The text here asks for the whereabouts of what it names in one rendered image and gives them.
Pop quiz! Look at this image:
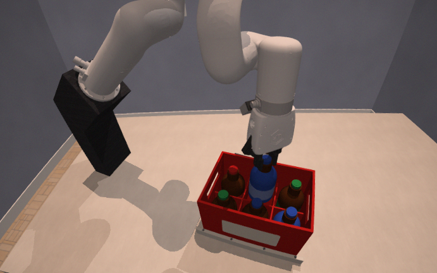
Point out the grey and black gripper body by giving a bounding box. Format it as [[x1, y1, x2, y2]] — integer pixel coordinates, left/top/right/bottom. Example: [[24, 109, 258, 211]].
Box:
[[247, 106, 295, 155]]

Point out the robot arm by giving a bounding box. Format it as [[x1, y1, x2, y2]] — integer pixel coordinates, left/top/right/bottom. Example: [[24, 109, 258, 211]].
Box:
[[73, 0, 302, 116]]

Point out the red bottle crate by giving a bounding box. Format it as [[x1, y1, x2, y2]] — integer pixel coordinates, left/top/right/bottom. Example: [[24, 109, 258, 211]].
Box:
[[202, 154, 315, 256]]

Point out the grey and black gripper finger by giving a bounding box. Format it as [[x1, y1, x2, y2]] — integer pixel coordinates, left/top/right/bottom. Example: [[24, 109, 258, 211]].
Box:
[[242, 135, 264, 171], [268, 149, 282, 166]]

